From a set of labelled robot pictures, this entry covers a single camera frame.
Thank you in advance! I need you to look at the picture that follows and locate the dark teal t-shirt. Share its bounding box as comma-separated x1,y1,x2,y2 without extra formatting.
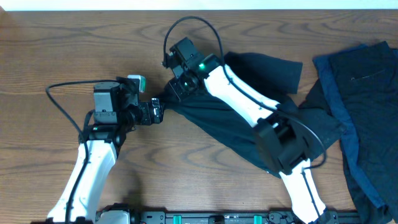
157,51,346,179

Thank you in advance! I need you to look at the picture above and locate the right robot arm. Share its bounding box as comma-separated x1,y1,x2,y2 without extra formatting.
162,38,333,223

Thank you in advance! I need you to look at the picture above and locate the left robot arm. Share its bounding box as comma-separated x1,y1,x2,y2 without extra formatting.
46,75,163,223

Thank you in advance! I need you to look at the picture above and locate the navy blue folded garment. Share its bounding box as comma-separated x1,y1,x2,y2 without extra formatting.
313,54,386,208

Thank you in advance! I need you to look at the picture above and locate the black folded garment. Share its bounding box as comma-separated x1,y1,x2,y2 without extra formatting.
329,42,397,220

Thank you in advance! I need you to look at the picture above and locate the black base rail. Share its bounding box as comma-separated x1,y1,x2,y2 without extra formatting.
96,210,303,224

